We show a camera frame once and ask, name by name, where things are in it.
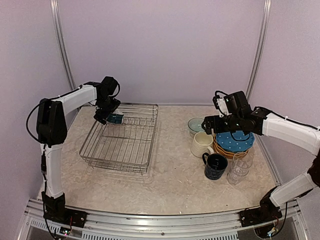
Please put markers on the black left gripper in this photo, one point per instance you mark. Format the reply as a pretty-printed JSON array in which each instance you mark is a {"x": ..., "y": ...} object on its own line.
[{"x": 115, "y": 103}]

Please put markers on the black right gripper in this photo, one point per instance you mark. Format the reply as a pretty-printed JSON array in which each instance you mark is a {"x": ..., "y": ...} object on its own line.
[{"x": 217, "y": 129}]

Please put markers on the pale green ribbed bowl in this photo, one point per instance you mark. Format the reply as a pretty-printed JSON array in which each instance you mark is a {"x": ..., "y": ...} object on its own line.
[{"x": 195, "y": 125}]

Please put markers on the teal white mug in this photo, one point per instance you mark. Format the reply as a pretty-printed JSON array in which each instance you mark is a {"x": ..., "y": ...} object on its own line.
[{"x": 115, "y": 118}]

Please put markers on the blue polka-dot plate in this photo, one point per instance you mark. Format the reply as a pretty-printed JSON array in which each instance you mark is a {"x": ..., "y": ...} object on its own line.
[{"x": 235, "y": 142}]

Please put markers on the yellow polka-dot plate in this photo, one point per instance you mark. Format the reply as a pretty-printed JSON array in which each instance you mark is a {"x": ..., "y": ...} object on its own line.
[
  {"x": 227, "y": 154},
  {"x": 216, "y": 146}
]

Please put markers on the dark blue mug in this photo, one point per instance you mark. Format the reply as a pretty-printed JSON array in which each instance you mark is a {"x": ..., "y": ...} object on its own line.
[{"x": 215, "y": 165}]

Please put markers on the clear glass cup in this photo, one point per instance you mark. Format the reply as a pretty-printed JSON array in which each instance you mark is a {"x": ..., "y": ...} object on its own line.
[
  {"x": 242, "y": 162},
  {"x": 235, "y": 176}
]

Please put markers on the cream bird-pattern plate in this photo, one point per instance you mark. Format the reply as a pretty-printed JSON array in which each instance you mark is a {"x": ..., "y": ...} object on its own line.
[{"x": 230, "y": 155}]

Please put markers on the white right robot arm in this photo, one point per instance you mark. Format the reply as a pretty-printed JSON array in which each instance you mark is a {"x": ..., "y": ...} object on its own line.
[{"x": 236, "y": 114}]

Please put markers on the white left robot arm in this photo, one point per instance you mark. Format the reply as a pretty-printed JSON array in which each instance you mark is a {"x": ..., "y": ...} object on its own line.
[{"x": 51, "y": 125}]

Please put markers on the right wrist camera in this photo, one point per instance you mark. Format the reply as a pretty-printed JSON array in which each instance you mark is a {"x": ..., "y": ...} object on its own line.
[{"x": 220, "y": 104}]

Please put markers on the metal wire dish rack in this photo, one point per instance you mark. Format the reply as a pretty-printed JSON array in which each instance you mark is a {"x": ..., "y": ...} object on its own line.
[{"x": 125, "y": 146}]

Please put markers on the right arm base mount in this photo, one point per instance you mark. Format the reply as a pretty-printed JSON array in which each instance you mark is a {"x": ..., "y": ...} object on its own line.
[{"x": 266, "y": 212}]

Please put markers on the left aluminium frame post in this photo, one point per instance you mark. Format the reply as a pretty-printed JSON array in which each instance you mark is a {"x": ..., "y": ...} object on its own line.
[{"x": 54, "y": 6}]

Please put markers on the aluminium frame post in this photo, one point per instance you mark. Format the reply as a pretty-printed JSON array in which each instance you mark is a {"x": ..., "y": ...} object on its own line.
[
  {"x": 259, "y": 48},
  {"x": 54, "y": 6}
]

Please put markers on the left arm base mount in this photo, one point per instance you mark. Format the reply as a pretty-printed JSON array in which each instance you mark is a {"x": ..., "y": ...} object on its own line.
[{"x": 55, "y": 210}]

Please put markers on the aluminium front rail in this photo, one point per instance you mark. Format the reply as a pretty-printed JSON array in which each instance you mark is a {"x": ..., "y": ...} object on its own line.
[{"x": 106, "y": 225}]

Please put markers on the right aluminium frame post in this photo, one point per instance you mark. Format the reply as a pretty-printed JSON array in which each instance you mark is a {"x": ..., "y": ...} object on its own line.
[{"x": 259, "y": 48}]

